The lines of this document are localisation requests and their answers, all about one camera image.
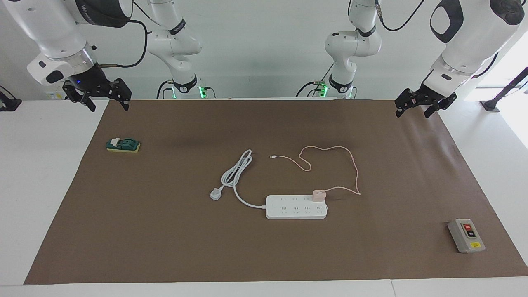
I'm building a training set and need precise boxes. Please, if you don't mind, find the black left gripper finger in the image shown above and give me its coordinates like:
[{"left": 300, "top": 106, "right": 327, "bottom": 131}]
[
  {"left": 424, "top": 92, "right": 458, "bottom": 119},
  {"left": 394, "top": 88, "right": 422, "bottom": 119}
]

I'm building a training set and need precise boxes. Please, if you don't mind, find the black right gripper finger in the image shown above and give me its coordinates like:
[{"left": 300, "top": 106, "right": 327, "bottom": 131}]
[
  {"left": 108, "top": 78, "right": 132, "bottom": 111},
  {"left": 62, "top": 82, "right": 97, "bottom": 113}
]

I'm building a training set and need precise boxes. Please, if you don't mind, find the pink charging cable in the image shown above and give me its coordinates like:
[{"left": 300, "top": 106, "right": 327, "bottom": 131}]
[{"left": 270, "top": 145, "right": 362, "bottom": 196}]

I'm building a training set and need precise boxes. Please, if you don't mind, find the black stand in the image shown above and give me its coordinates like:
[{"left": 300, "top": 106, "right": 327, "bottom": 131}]
[
  {"left": 0, "top": 85, "right": 22, "bottom": 112},
  {"left": 479, "top": 66, "right": 528, "bottom": 113}
]

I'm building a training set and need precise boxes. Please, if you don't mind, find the brown table mat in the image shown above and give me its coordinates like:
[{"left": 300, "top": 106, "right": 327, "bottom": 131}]
[{"left": 24, "top": 99, "right": 528, "bottom": 285}]

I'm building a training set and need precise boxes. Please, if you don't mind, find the black base cable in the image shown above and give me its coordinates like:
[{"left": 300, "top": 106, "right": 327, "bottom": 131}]
[
  {"left": 156, "top": 80, "right": 174, "bottom": 100},
  {"left": 295, "top": 62, "right": 335, "bottom": 99}
]

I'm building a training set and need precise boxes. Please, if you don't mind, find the green knife switch yellow base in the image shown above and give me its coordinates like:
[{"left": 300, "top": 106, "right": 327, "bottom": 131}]
[{"left": 106, "top": 137, "right": 141, "bottom": 153}]

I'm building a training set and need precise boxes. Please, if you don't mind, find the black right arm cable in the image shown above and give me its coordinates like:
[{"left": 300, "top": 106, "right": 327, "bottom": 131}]
[{"left": 99, "top": 0, "right": 174, "bottom": 69}]

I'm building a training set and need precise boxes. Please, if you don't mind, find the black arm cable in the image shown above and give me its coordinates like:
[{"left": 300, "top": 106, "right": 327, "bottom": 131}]
[
  {"left": 99, "top": 0, "right": 174, "bottom": 69},
  {"left": 373, "top": 0, "right": 426, "bottom": 33}
]

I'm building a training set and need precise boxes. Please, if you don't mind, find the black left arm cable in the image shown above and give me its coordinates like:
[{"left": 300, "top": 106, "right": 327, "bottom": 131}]
[{"left": 373, "top": 0, "right": 426, "bottom": 33}]

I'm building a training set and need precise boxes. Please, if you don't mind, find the grey on-off switch box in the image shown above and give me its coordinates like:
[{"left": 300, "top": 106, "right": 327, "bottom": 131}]
[{"left": 447, "top": 218, "right": 486, "bottom": 254}]

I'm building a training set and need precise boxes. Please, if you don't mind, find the white power strip with cord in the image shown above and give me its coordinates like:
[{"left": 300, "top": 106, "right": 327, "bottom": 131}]
[{"left": 210, "top": 149, "right": 329, "bottom": 220}]

